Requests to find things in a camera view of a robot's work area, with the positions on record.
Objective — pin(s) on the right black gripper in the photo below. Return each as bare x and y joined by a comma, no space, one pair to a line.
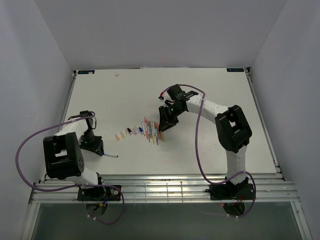
165,122

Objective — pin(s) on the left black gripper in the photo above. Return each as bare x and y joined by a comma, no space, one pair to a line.
97,147

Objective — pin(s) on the grey silver pen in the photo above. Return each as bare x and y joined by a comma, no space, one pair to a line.
149,131

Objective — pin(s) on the red pen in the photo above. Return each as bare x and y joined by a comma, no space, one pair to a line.
146,128

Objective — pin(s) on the orange pen cap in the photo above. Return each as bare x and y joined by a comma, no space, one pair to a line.
117,137

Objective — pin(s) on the blue capped white pen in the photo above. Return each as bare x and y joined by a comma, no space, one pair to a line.
143,128

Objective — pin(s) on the pink clear pen cap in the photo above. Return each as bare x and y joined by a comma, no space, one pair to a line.
135,131

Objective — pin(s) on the yellow green pen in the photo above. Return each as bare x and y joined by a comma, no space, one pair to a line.
162,136

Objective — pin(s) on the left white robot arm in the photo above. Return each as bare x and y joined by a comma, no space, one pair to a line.
64,158

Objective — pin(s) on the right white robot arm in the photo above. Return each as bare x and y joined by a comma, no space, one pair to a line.
233,133

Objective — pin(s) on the left blue corner label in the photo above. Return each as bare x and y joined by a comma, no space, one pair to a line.
85,72

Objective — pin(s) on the blue corner label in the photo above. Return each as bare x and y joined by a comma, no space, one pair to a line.
85,72
235,70

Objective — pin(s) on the right blue corner label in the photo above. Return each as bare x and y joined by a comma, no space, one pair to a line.
235,70

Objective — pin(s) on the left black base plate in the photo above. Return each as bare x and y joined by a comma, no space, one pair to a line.
107,193

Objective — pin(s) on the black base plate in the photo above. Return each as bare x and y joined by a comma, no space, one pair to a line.
107,193
228,192

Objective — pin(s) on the aluminium rail frame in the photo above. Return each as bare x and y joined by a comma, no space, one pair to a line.
145,189

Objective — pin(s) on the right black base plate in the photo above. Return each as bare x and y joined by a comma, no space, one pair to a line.
228,192

